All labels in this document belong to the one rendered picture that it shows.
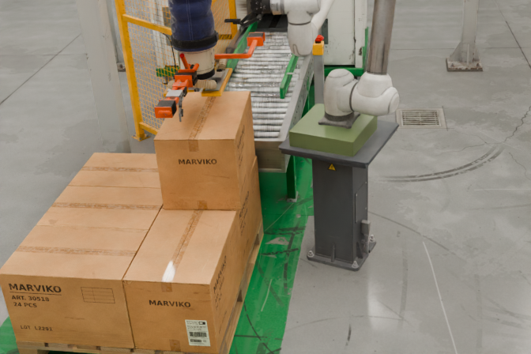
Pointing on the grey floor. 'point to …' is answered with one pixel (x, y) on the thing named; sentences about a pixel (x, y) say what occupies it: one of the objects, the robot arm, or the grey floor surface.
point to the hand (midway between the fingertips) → (225, 5)
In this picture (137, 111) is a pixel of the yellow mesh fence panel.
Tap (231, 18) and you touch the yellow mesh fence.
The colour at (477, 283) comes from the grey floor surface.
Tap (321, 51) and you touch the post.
